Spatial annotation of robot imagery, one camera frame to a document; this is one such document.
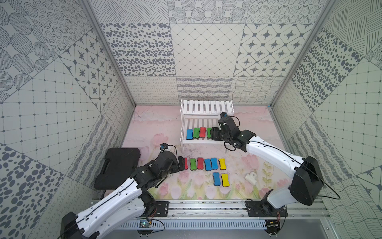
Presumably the small white box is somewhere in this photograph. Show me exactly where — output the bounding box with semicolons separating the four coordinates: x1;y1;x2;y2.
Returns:
244;172;257;186

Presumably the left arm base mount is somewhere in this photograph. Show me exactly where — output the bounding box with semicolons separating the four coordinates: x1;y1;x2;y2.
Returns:
142;201;170;218

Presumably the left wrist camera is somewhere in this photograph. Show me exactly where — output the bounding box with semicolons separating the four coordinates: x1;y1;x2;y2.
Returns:
160;143;169;151

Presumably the yellow eraser shelf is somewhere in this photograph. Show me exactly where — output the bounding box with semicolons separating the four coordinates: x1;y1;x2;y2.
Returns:
221;174;230;187
218;158;227;170

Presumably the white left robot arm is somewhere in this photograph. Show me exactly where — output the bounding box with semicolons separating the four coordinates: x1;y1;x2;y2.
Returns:
59;150;186;239

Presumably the red eraser shelf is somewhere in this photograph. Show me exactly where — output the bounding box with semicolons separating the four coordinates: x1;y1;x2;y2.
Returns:
185;158;189;170
199;127;207;138
197;157;204;170

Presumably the blue eraser shelf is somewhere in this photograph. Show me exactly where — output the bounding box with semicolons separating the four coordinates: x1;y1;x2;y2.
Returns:
186;129;194;140
204;158;212;171
210;158;219;170
212;172;221;186

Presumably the green eraser shelf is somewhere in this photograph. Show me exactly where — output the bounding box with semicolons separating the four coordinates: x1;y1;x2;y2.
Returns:
190;158;197;171
207;127;212;138
193;127;200;138

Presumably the white slatted wooden shelf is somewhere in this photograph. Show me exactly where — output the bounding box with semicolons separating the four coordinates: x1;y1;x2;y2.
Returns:
180;99;234;150

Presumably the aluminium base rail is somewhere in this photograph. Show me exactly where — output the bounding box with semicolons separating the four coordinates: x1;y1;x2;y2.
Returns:
118;200;334;231

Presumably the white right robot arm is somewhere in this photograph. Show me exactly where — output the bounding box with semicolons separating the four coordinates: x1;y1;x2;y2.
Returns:
211;112;324;214

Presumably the black plastic case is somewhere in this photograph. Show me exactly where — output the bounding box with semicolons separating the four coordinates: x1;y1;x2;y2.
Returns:
94;147;141;191

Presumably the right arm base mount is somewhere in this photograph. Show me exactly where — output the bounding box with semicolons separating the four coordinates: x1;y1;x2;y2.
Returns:
244;199;288;218

